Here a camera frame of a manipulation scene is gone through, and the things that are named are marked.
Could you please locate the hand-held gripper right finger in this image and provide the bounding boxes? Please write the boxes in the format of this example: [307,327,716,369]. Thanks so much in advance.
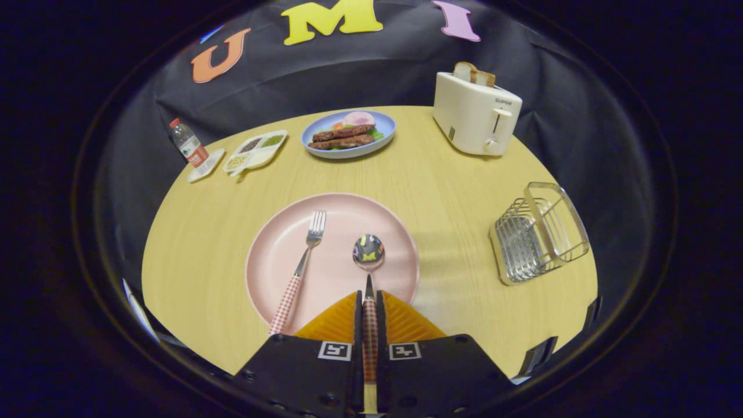
[376,290,514,418]

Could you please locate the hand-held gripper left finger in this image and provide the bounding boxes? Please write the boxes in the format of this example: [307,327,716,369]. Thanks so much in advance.
[232,290,364,418]

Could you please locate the spoon with red checked handle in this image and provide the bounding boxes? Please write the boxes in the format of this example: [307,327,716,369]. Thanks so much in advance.
[352,233,385,384]

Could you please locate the fork with red checked handle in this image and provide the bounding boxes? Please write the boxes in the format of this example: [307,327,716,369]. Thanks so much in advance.
[268,210,327,337]

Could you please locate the pink plate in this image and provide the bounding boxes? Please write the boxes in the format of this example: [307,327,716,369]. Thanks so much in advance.
[245,193,420,336]

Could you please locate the black table clamp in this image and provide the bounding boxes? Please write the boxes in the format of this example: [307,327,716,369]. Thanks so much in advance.
[517,336,558,378]
[583,296,603,331]

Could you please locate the brown grilled sausage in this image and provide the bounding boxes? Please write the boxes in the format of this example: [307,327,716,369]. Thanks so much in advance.
[312,124,376,143]
[308,134,376,150]

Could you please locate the green lettuce leaves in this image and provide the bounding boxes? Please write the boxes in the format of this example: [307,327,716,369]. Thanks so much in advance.
[332,124,385,150]

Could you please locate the white divided condiment tray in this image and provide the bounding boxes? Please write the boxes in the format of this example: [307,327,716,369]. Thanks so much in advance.
[223,130,288,177]

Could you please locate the blue food plate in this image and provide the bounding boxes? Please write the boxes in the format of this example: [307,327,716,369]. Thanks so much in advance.
[301,110,396,160]

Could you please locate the small white coaster tray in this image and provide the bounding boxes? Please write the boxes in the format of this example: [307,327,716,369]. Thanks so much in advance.
[187,148,226,183]

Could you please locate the white toaster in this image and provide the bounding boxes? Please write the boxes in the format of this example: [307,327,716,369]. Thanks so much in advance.
[432,71,523,156]

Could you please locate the clear water bottle red label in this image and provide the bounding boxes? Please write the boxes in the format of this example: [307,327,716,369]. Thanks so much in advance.
[169,118,214,175]

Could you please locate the metal wire cutlery basket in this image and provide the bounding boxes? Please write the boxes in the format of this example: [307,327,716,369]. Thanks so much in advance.
[489,182,591,286]

